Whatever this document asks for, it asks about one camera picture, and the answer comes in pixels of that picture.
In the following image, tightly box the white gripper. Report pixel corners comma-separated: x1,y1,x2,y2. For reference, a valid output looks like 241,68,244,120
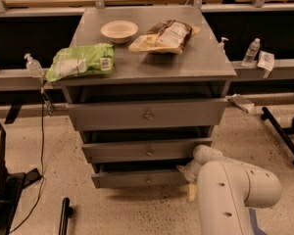
176,160,201,202

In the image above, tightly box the grey bottom drawer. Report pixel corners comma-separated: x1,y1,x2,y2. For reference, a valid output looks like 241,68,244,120
92,164,186,188

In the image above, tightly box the grey drawer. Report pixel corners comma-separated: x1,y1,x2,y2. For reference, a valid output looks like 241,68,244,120
82,138,212,164
68,99,227,131
92,164,186,188

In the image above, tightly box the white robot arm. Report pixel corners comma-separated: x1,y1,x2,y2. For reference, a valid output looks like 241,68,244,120
177,145,281,235

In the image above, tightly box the grey top drawer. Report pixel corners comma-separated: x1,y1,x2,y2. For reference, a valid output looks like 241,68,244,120
68,99,227,131

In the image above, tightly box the grey drawer cabinet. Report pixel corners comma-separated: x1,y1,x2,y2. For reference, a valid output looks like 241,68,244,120
54,5,237,188

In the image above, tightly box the grey middle drawer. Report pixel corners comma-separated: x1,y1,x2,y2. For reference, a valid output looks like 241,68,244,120
82,138,212,164

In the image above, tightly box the folded cloth on ledge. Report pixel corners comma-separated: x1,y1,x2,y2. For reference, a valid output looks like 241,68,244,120
227,94,255,113

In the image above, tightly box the black stand base right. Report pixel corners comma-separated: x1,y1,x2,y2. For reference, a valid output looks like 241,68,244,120
261,107,294,164

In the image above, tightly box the black tube on floor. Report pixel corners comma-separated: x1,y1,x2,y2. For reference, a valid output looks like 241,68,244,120
58,197,73,235

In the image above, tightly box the small white pump bottle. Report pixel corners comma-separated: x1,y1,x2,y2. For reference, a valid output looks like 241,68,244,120
219,37,229,53

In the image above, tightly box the white wipes packet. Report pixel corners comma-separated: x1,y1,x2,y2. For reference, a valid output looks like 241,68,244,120
257,51,274,71

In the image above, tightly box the brown yellow snack bag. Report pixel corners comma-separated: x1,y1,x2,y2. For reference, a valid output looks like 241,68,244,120
128,20,200,55

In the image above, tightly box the clear water bottle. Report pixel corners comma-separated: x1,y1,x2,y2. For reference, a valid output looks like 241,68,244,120
242,38,260,66

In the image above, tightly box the green chip bag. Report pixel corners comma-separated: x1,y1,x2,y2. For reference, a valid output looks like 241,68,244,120
46,43,115,82

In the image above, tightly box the white paper bowl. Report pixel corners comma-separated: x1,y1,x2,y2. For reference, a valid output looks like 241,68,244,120
101,21,138,44

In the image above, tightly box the black monitor stand left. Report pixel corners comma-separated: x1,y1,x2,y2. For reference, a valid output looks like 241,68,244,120
0,122,42,235

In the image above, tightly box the clear sanitizer pump bottle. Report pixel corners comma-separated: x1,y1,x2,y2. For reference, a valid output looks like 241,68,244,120
24,53,44,77

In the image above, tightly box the black cable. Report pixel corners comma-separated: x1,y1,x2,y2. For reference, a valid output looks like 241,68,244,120
8,87,55,235

